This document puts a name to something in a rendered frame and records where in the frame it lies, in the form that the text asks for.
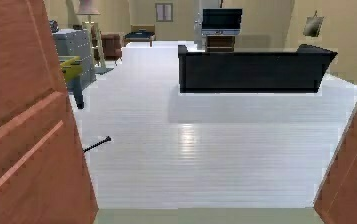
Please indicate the brown wooden television stand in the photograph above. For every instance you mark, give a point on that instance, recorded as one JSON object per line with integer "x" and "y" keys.
{"x": 220, "y": 43}

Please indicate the black sofa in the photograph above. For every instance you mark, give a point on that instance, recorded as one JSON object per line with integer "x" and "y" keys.
{"x": 249, "y": 71}

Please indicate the brown armchair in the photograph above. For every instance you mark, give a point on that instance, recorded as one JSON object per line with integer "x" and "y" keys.
{"x": 111, "y": 45}

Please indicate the framed window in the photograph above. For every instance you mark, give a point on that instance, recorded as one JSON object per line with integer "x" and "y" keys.
{"x": 164, "y": 12}

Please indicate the black television set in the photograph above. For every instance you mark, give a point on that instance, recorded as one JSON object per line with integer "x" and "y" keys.
{"x": 221, "y": 20}

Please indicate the yellow table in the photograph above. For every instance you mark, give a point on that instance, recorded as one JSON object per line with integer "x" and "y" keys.
{"x": 71, "y": 68}

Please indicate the grey chest of drawers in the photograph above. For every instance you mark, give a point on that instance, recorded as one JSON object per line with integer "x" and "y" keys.
{"x": 76, "y": 50}

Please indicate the beige floor lamp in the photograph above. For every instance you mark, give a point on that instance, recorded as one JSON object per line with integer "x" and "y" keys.
{"x": 90, "y": 20}

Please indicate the brown wooden room door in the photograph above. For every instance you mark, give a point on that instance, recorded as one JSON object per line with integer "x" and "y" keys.
{"x": 22, "y": 126}

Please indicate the framed wall picture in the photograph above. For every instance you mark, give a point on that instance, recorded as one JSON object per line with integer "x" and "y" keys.
{"x": 313, "y": 26}

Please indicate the brown wooden door frame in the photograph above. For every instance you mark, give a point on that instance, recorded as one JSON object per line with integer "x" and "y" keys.
{"x": 347, "y": 173}

